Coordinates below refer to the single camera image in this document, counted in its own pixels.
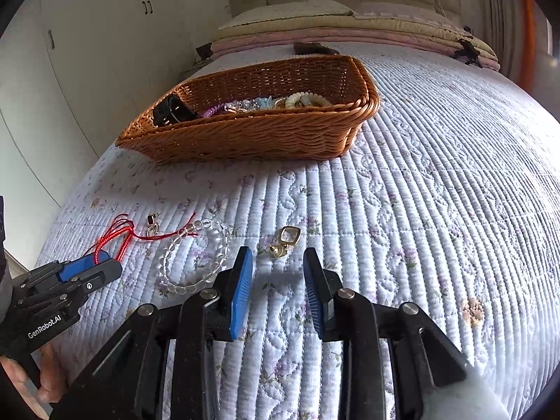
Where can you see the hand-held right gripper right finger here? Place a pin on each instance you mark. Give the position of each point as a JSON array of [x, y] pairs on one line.
[[315, 293]]

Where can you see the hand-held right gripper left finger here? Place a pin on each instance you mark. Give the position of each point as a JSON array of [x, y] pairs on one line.
[[240, 293]]

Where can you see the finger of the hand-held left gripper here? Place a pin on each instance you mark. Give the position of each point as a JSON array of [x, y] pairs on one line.
[[83, 267], [100, 275]]

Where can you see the brown wicker basket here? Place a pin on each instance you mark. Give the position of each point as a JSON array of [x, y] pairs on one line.
[[262, 135]]

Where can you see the black wristwatch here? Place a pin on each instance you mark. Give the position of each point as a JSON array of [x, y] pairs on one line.
[[170, 109]]

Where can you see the crystal charm jewelry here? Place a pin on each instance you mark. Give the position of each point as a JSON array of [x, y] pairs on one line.
[[240, 105]]

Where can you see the light blue hair accessory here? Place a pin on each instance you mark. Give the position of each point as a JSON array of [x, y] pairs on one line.
[[265, 103]]

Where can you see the person's left hand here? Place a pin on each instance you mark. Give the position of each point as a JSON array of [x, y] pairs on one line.
[[50, 380]]

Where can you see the small gold black earring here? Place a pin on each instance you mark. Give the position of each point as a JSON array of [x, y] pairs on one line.
[[151, 218]]

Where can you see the quilted floral bedspread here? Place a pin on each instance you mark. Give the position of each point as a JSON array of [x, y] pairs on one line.
[[415, 183]]

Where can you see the white wardrobe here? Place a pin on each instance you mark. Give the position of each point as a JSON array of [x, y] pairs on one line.
[[87, 74]]

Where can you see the dark box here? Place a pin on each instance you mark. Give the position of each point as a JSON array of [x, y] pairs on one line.
[[203, 54]]

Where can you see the stack of folded quilts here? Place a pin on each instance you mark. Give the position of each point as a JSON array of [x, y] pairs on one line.
[[372, 35]]

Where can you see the cream pillow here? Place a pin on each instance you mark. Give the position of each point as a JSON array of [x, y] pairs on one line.
[[297, 13]]

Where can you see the small dark toy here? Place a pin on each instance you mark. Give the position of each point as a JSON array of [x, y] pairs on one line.
[[468, 50]]

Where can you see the pink pillow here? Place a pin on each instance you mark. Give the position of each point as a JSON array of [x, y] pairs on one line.
[[402, 11]]

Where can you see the grey curtain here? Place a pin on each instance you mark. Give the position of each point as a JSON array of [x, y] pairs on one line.
[[503, 17]]

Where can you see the orange curtain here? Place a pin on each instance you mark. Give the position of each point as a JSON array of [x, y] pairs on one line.
[[529, 35]]

